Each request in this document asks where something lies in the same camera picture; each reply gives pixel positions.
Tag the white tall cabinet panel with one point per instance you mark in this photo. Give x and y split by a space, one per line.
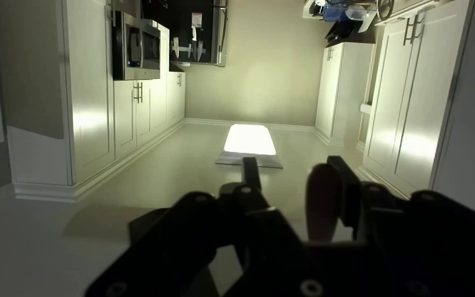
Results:
91 99

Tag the white two-door wall cabinet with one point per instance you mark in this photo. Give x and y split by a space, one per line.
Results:
413 109

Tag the white narrow wall cabinet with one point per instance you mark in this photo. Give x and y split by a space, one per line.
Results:
339 93

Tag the stainless steel microwave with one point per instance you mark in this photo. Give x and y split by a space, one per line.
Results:
139 47

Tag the stainless steel refrigerator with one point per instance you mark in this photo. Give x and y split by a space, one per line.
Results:
220 33

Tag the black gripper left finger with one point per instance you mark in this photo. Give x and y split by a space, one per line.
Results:
205 241

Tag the white cabinets beside microwave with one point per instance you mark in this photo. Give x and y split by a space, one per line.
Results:
149 109

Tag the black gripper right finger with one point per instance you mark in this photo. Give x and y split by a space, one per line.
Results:
413 248

